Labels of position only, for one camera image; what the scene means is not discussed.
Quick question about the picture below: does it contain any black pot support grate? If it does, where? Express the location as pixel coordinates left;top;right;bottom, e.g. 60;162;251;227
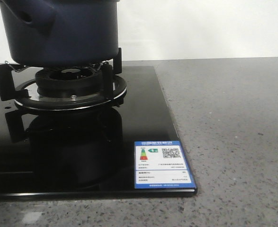
0;49;127;112

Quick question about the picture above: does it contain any dark blue cooking pot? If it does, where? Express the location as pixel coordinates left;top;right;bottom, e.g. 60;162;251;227
0;0;118;67

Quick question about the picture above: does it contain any black glass gas stove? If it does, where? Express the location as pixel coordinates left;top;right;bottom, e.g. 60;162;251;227
0;66;197;200

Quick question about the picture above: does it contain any blue white energy label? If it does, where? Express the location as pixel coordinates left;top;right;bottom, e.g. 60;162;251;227
135;140;197;191

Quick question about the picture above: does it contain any black round gas burner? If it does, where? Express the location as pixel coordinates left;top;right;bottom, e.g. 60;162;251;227
35;68;103;98

